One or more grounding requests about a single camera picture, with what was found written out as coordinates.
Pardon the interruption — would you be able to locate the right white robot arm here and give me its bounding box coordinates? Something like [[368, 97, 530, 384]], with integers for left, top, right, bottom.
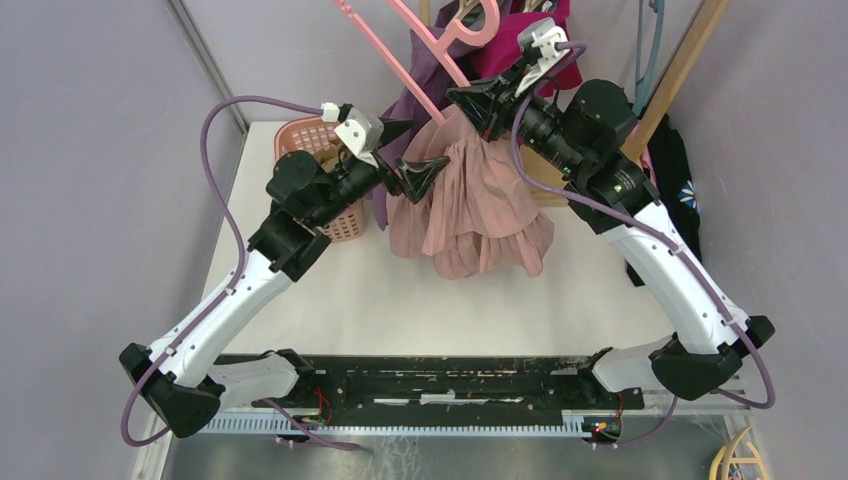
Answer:
[[446, 72, 775, 408]]

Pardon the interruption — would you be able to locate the pink pleated skirt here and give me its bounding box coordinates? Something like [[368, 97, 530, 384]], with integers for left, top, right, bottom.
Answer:
[[388, 106, 555, 280]]

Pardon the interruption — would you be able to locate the blue-grey plastic hanger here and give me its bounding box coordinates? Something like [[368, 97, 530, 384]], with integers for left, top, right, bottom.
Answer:
[[632, 0, 665, 117]]

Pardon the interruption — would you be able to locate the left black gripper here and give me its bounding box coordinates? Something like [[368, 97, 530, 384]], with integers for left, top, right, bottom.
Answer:
[[311, 117, 450, 228]]

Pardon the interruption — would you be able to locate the beige wooden hanger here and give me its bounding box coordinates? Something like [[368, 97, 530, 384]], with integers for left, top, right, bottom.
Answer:
[[453, 0, 484, 21]]

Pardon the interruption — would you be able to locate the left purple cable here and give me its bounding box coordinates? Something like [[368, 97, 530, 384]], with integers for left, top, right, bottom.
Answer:
[[120, 95, 366, 453]]

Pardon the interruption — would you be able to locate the wooden clothes rack frame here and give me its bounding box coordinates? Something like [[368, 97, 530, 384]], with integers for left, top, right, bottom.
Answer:
[[418, 0, 731, 208]]

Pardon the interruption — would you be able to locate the purple cable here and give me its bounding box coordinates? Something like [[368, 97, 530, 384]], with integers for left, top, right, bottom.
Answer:
[[120, 95, 366, 453], [510, 39, 776, 452]]

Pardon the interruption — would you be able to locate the wooden hanger on floor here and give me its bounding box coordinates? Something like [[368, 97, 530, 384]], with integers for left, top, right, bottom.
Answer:
[[707, 426, 773, 480]]

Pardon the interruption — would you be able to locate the orange plastic basket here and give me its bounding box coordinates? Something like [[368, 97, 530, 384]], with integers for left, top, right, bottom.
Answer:
[[273, 116, 367, 242]]

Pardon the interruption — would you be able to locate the pink plastic hanger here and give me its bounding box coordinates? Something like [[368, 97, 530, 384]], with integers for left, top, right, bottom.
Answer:
[[334, 0, 499, 127]]

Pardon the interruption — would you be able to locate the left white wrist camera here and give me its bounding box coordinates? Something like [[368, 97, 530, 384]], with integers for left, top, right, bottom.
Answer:
[[321, 102, 385, 169]]

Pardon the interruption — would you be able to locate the magenta skirt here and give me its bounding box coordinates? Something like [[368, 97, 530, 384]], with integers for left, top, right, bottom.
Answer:
[[469, 0, 571, 78]]

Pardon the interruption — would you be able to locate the grey slotted cable duct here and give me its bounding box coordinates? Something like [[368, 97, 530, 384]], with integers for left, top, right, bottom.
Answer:
[[173, 413, 621, 439]]

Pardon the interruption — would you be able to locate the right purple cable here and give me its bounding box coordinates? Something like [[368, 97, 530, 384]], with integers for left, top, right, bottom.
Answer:
[[510, 39, 776, 452]]

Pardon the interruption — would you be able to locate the purple pleated skirt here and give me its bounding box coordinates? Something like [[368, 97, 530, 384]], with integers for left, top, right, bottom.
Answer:
[[371, 1, 480, 230]]

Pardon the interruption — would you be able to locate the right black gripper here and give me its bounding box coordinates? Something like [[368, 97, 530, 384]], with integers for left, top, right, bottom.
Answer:
[[450, 55, 587, 176]]

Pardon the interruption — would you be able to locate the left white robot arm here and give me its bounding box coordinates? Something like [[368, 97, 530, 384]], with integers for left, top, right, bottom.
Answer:
[[119, 119, 449, 438]]

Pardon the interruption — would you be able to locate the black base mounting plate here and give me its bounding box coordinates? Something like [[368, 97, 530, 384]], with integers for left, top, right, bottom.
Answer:
[[277, 355, 645, 427]]

